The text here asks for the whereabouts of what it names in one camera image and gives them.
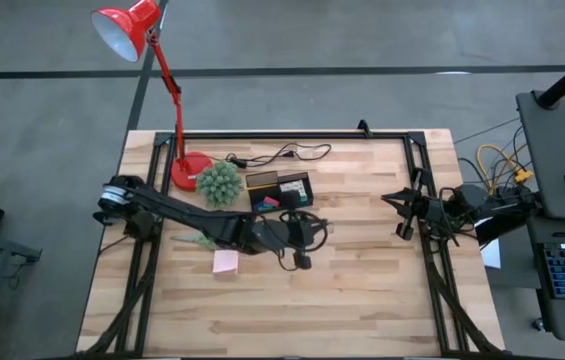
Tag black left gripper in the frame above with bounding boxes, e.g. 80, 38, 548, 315
249, 191, 329, 256

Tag yellow cable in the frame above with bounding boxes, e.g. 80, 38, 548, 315
476, 143, 533, 211

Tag green-handled scissors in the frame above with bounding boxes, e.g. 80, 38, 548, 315
170, 233, 219, 251

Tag black lamp power cable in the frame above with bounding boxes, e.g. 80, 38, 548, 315
225, 142, 333, 170

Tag black beam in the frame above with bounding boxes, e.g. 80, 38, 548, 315
475, 199, 546, 246

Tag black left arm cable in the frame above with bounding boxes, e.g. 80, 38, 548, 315
275, 209, 332, 274

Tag white paper sheet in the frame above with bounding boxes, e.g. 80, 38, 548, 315
479, 238, 503, 270

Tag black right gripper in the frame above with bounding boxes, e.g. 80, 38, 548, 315
380, 168, 436, 224

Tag black mesh desk organizer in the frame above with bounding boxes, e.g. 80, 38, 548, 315
245, 170, 315, 214

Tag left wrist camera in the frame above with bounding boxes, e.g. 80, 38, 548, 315
292, 251, 313, 271

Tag pink sticky note pad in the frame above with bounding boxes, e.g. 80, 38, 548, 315
211, 249, 241, 276

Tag red desk lamp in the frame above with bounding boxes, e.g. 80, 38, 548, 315
90, 0, 215, 193

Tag green artificial plant in pot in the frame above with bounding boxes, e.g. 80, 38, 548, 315
195, 159, 245, 209

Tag green box with white label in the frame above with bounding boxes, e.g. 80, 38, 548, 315
281, 180, 311, 204

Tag black aluminium table frame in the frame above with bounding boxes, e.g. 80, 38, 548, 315
81, 130, 506, 359

